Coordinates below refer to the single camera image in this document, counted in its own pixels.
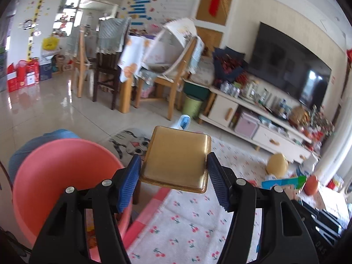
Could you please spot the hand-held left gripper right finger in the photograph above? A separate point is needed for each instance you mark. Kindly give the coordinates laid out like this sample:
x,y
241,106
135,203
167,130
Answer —
x,y
219,183

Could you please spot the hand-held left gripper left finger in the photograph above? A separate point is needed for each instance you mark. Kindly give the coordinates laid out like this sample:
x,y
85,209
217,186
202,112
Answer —
x,y
129,181

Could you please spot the gold square box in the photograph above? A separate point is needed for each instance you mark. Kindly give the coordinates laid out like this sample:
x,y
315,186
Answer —
x,y
176,156

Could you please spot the pink plastic basin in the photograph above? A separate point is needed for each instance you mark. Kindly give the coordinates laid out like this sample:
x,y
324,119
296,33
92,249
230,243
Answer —
x,y
55,176

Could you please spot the cat-face floor mat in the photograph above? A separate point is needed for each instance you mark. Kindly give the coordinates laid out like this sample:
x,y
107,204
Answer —
x,y
129,143

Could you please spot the orange ball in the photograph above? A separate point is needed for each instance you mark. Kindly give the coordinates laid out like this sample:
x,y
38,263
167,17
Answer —
x,y
311,185

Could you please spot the cherry print cloth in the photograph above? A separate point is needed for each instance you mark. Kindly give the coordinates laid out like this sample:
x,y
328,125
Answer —
x,y
187,220

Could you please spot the green blue paper box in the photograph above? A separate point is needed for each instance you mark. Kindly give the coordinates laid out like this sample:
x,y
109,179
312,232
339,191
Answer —
x,y
286,183

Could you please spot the yellow ball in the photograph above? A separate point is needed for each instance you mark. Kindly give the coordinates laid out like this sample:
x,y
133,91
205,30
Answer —
x,y
277,165

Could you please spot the pink storage box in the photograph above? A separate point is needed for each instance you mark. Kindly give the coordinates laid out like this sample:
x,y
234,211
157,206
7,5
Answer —
x,y
246,125

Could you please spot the white television cabinet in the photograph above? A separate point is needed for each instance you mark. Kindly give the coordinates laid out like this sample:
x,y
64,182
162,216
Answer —
x,y
222,110

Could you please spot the green waste bin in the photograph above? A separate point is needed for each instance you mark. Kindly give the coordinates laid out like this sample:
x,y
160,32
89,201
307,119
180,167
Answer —
x,y
192,106

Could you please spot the row of small bottles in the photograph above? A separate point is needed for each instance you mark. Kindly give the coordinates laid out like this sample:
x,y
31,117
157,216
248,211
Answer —
x,y
229,89

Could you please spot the blue cloth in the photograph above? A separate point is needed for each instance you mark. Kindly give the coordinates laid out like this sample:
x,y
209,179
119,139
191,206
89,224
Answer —
x,y
27,148

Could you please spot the light wooden chair grey cover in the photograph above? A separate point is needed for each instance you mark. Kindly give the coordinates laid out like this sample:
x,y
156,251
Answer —
x,y
176,79

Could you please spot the dark wooden chair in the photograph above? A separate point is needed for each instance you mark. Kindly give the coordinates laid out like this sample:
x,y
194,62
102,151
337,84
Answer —
x,y
106,68

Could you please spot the dark blue flower bouquet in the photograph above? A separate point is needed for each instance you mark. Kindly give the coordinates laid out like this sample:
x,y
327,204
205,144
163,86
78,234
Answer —
x,y
229,63

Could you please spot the dining table orange print cloth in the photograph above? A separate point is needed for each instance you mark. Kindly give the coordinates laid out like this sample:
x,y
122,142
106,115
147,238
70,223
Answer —
x,y
129,60

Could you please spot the bare light wooden chair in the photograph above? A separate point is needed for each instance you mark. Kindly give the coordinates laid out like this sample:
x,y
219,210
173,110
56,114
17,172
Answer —
x,y
81,60

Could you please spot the black television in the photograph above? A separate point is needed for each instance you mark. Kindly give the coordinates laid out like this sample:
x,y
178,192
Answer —
x,y
286,66

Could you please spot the translucent plastic sheet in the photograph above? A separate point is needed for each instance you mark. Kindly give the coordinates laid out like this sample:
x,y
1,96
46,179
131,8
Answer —
x,y
167,49

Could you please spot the dark blue gift box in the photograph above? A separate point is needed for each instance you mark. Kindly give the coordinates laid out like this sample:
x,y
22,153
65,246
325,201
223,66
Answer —
x,y
46,71

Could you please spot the red gift bags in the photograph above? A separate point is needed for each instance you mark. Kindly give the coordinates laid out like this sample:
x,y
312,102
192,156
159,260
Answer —
x,y
23,74

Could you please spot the yellow bag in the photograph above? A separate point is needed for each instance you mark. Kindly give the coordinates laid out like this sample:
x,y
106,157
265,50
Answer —
x,y
50,44

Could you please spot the blue bar wall sticker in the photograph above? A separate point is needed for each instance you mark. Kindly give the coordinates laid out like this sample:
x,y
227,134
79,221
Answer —
x,y
143,5

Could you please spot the monkey wall sticker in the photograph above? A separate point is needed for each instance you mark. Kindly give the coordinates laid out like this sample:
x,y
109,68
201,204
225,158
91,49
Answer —
x,y
27,24

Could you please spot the giraffe wall sticker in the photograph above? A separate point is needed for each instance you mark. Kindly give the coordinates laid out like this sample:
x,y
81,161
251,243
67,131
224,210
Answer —
x,y
38,13

